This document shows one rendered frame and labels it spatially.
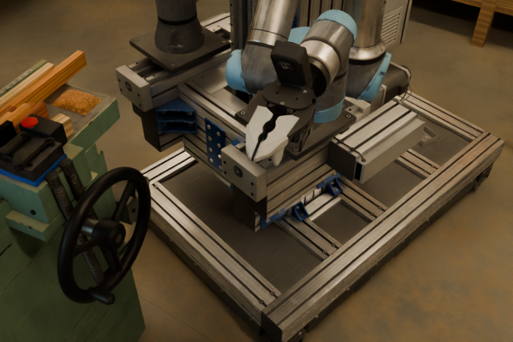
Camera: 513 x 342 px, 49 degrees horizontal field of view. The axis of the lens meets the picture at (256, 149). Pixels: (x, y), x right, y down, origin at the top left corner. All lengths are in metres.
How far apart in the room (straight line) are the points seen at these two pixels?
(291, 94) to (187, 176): 1.39
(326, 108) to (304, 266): 0.95
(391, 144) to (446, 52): 1.94
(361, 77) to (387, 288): 1.05
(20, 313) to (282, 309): 0.76
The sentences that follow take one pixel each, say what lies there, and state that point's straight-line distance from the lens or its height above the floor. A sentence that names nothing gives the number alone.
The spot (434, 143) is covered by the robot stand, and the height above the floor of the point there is 0.21.
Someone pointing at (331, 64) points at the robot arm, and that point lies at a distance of 0.88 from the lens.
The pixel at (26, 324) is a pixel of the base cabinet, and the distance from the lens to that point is 1.42.
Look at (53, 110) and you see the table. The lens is 1.40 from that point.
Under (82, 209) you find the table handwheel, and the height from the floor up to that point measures 0.94.
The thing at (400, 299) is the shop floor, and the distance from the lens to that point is 2.11.
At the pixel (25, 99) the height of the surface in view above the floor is 0.93.
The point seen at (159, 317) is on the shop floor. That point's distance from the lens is 2.03.
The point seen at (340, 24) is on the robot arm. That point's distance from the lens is 0.95.
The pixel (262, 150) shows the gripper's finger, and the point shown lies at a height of 1.22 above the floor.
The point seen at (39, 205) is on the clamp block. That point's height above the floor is 0.92.
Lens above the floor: 1.70
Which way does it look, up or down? 41 degrees down
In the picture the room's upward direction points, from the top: straight up
